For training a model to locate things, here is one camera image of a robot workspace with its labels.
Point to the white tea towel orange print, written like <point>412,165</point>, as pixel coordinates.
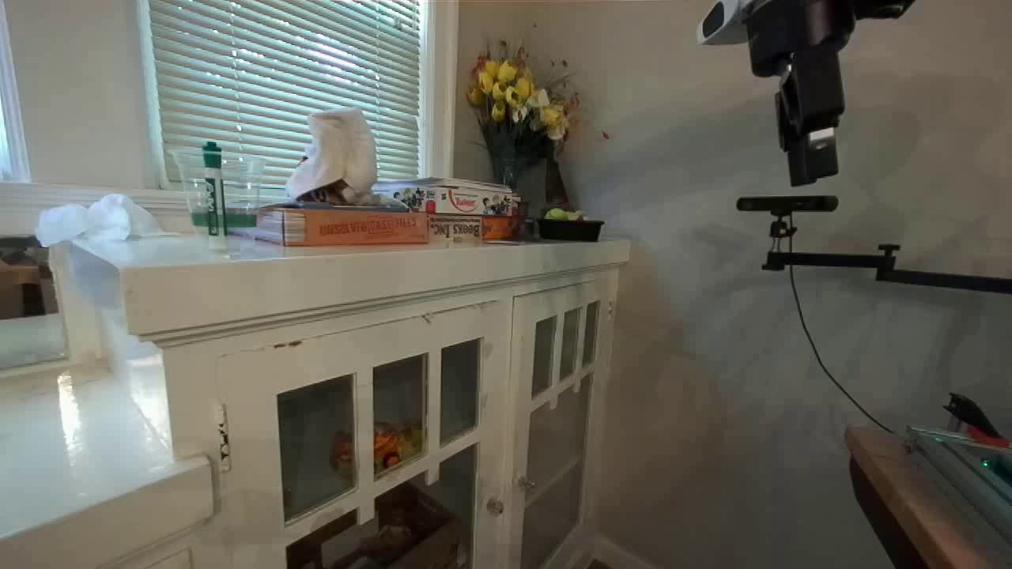
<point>335,154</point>

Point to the brown box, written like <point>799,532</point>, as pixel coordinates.
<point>412,527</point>

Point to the crumpled white plastic bag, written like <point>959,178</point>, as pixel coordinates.
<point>91,223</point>

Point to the white drawer cabinet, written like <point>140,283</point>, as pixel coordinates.
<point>75,454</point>

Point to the grey teal device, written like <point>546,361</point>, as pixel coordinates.
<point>976,468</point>

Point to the black tray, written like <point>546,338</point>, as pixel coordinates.
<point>573,230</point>

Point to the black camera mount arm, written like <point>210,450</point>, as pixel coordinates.
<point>833,262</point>

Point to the small black tool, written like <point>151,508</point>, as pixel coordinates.
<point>968,411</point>

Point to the wide white window blind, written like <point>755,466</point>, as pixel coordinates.
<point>264,75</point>

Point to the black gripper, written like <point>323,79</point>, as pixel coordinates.
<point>801,35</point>

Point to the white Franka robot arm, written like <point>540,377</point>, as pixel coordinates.
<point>725,19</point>

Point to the orange toy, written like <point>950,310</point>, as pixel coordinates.
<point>383,446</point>

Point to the yellow flower bouquet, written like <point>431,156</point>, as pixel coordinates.
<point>511,91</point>

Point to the orange white printed box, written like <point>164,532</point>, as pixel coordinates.
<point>469,230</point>

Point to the clear plastic container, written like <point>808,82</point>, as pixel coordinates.
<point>245,186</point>

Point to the green capped bottle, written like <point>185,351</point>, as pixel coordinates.
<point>213,186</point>

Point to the black stereo camera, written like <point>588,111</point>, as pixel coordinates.
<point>785,202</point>

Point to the dark glass vase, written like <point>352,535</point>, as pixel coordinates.
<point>502,159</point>

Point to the green item in tray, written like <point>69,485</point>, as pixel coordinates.
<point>560,214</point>

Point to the wooden table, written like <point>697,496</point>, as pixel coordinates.
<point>906,511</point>

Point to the white glass-door cabinet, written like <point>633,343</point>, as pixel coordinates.
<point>316,275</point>

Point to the orange flat box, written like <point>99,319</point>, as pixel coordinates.
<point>349,227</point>

